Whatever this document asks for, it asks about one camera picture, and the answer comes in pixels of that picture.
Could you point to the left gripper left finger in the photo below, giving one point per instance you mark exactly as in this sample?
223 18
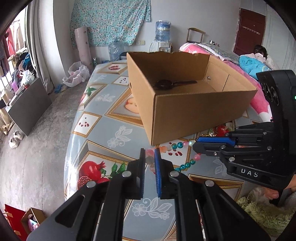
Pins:
96 210

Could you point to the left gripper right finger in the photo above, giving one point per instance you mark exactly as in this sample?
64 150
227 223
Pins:
203 210

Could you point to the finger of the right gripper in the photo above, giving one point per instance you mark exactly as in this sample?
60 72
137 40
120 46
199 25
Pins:
216 140
211 149

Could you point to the small open cardboard box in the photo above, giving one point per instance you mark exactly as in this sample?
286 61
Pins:
32 219

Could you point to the brown cardboard box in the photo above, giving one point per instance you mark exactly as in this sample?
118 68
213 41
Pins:
184 110

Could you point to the red gift box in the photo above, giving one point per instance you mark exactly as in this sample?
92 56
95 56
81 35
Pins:
14 217

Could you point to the light blue blanket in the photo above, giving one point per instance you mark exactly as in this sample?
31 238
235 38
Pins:
252 66

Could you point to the fruit pattern tablecloth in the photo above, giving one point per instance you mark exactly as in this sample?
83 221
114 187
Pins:
108 133

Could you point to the person sitting on bed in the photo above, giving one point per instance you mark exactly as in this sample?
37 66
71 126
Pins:
260 53

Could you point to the white shoes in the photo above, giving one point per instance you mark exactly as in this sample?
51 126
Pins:
15 139

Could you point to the dark red door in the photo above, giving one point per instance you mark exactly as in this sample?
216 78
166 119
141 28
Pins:
250 32

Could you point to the white water dispenser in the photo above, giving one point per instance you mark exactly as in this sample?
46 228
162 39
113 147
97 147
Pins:
161 47

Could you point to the blue water bottle on dispenser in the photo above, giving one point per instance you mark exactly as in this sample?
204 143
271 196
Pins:
162 32

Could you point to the grey cabinet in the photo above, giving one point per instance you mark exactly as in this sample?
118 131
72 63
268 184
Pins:
29 106

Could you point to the empty water bottle on floor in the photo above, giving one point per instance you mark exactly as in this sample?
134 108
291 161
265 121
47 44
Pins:
115 48

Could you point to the white plastic bag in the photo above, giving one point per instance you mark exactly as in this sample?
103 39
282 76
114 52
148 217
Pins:
78 73

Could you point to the hanging clothes rack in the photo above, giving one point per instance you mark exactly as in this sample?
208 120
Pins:
15 60

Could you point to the pink rolled mat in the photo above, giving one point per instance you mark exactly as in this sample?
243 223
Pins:
81 38

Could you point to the floral teal wall cloth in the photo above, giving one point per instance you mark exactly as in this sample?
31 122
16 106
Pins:
109 20

